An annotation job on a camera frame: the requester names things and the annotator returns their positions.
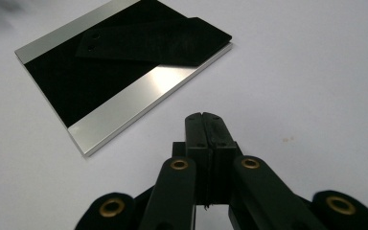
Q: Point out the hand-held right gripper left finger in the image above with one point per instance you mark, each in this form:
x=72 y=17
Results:
x=195 y=137

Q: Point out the silver photo frame black back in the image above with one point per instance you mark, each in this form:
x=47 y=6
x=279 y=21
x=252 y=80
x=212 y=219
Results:
x=76 y=80

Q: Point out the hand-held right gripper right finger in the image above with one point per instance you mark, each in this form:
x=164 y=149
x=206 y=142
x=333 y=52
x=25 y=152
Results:
x=218 y=137

